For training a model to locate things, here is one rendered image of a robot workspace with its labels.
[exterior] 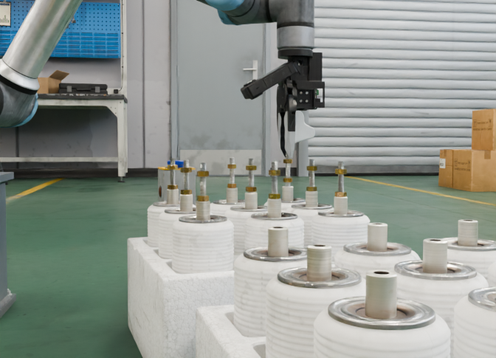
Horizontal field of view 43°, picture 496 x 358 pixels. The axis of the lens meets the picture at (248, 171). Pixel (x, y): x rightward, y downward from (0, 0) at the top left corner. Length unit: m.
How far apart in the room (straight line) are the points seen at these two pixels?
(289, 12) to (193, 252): 0.54
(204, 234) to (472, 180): 3.97
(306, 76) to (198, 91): 5.05
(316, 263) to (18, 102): 1.08
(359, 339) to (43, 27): 1.18
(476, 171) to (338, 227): 3.83
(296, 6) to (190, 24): 5.13
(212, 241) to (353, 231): 0.23
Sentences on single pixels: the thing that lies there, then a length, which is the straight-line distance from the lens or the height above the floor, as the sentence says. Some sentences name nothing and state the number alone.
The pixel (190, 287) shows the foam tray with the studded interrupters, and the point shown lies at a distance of 0.90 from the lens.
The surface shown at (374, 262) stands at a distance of 0.68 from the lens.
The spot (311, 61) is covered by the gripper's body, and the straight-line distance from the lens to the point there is 1.27.
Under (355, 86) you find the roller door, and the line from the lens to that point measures 6.54.
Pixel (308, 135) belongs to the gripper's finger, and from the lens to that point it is 1.24.
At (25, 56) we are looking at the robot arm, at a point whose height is 0.56.
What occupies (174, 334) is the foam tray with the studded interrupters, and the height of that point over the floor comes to 0.10.
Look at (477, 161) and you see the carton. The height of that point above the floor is 0.22.
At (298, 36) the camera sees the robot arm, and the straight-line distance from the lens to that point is 1.24.
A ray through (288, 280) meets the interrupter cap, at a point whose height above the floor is 0.25.
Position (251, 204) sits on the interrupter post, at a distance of 1.10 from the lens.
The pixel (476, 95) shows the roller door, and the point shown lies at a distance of 7.06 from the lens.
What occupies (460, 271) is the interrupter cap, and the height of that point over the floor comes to 0.25.
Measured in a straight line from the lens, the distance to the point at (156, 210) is 1.17.
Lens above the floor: 0.38
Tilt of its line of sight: 3 degrees down
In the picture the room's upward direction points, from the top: straight up
